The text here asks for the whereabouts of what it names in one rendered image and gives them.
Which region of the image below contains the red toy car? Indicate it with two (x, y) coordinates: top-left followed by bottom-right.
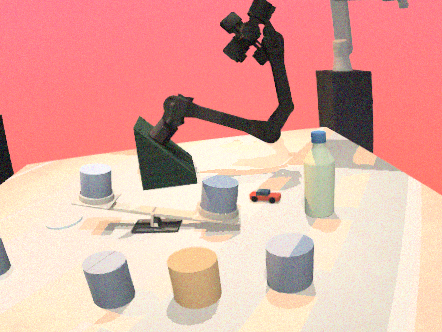
(250, 189), (281, 203)

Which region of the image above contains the tan cylinder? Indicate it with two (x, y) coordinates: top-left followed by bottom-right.
(167, 247), (222, 309)

